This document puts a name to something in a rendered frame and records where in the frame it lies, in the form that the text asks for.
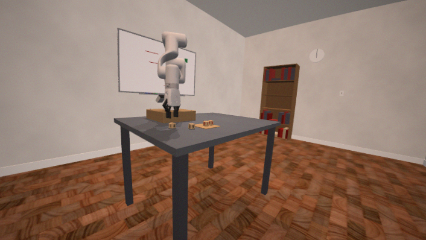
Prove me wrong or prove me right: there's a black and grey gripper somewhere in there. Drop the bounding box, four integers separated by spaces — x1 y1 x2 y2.
162 88 181 118

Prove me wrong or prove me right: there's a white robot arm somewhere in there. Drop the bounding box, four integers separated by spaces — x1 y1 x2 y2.
157 32 187 89

